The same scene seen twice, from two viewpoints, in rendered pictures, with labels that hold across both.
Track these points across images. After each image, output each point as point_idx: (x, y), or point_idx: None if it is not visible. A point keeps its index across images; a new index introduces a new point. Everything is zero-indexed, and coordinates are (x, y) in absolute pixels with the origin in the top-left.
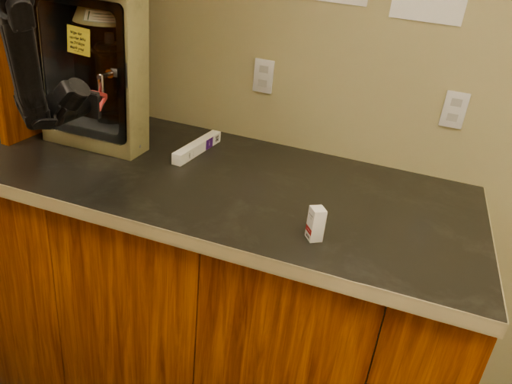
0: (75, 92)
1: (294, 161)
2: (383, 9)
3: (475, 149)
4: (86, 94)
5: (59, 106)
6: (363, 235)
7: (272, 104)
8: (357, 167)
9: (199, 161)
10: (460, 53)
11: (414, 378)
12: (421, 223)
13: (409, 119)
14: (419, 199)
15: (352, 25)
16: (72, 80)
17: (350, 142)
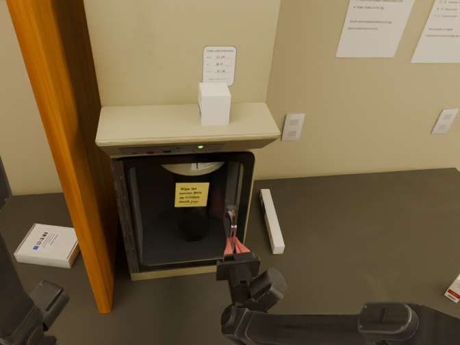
0: (284, 291)
1: (340, 197)
2: (406, 57)
3: (451, 143)
4: (285, 283)
5: (267, 311)
6: None
7: (298, 147)
8: (378, 181)
9: (285, 235)
10: (457, 82)
11: None
12: None
13: (410, 134)
14: (445, 202)
15: (378, 73)
16: (271, 278)
17: (362, 159)
